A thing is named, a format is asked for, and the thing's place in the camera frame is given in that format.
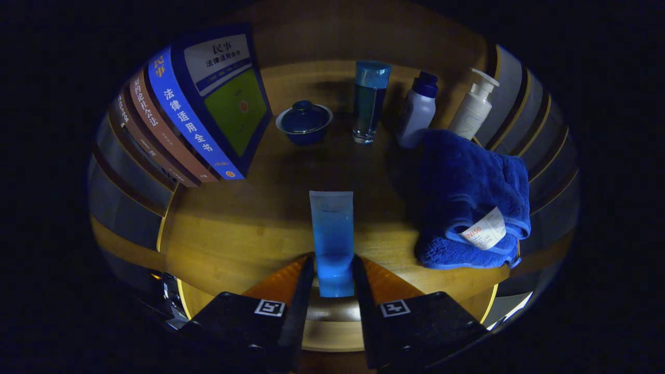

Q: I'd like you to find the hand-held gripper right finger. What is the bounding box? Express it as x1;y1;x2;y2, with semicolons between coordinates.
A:
352;255;490;370

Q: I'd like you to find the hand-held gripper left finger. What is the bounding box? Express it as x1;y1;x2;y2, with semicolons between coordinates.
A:
179;255;316;373

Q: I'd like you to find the blue squeeze tube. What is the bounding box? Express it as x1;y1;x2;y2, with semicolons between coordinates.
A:
309;190;356;298

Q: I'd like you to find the wooden countertop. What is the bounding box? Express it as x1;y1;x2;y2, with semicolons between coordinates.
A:
158;60;512;354

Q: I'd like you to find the wooden cabinet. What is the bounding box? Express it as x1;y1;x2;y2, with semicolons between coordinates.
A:
87;3;580;359

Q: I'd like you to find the black floor equipment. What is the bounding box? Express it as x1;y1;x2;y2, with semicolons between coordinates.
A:
148;270;189;330

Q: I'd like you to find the folded blue towel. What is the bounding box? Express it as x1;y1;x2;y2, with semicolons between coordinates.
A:
415;129;532;270

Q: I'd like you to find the blue lidded teacup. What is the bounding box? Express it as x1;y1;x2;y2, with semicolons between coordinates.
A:
275;100;334;146

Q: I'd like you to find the white bottle with blue cap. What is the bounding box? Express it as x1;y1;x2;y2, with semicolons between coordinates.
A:
396;71;439;150

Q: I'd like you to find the clear blue tall bottle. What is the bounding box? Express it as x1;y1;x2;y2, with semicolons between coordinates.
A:
352;60;392;145

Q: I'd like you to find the white pump bottle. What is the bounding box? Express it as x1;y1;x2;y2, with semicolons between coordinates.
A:
448;68;500;141

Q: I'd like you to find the thick blue book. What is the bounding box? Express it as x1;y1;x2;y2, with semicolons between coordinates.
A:
147;23;274;181

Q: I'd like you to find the reddish brown book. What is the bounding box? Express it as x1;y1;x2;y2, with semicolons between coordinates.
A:
127;69;220;183

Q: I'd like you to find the dark brown book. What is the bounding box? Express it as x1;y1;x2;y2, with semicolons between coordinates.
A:
111;91;201;189

